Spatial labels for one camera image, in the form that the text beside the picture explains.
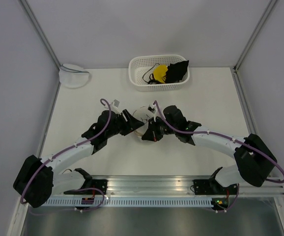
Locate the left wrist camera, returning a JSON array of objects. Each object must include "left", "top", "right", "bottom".
[{"left": 111, "top": 99, "right": 120, "bottom": 109}]

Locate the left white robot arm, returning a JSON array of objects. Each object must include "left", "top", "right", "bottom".
[{"left": 13, "top": 110, "right": 144, "bottom": 208}]

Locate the black bra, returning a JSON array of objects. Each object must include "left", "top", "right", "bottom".
[{"left": 165, "top": 60, "right": 189, "bottom": 84}]

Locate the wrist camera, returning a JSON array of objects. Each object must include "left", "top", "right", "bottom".
[
  {"left": 147, "top": 104, "right": 157, "bottom": 114},
  {"left": 111, "top": 99, "right": 120, "bottom": 109}
]

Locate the white mesh laundry bag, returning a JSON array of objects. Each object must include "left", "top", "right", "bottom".
[{"left": 132, "top": 106, "right": 154, "bottom": 143}]

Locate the white slotted cable duct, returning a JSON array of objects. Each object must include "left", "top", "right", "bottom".
[{"left": 43, "top": 197, "right": 213, "bottom": 207}]

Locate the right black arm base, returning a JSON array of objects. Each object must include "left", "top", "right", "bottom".
[{"left": 190, "top": 167, "right": 238, "bottom": 196}]

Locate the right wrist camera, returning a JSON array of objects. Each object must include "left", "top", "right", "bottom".
[{"left": 147, "top": 104, "right": 157, "bottom": 114}]

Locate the yellow bra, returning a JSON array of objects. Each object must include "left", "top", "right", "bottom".
[{"left": 153, "top": 65, "right": 168, "bottom": 84}]

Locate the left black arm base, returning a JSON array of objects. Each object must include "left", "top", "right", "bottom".
[{"left": 64, "top": 168, "right": 108, "bottom": 196}]

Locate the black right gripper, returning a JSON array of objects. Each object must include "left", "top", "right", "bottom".
[{"left": 142, "top": 116, "right": 177, "bottom": 142}]

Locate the purple cable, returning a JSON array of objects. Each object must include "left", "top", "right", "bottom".
[
  {"left": 152, "top": 100, "right": 284, "bottom": 184},
  {"left": 20, "top": 99, "right": 112, "bottom": 204}
]

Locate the white folded mesh bag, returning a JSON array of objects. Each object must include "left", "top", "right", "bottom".
[{"left": 59, "top": 63, "right": 90, "bottom": 89}]

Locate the white plastic basket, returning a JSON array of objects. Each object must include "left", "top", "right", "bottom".
[{"left": 128, "top": 55, "right": 190, "bottom": 92}]

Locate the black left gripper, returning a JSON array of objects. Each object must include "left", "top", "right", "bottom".
[{"left": 106, "top": 110, "right": 144, "bottom": 139}]

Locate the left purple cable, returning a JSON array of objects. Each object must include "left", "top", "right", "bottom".
[{"left": 20, "top": 99, "right": 112, "bottom": 204}]

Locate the aluminium mounting rail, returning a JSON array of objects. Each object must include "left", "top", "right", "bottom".
[{"left": 51, "top": 173, "right": 284, "bottom": 197}]

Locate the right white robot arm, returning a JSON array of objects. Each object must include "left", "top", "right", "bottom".
[{"left": 142, "top": 105, "right": 277, "bottom": 194}]

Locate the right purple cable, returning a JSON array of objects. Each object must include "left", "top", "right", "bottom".
[{"left": 152, "top": 100, "right": 284, "bottom": 184}]

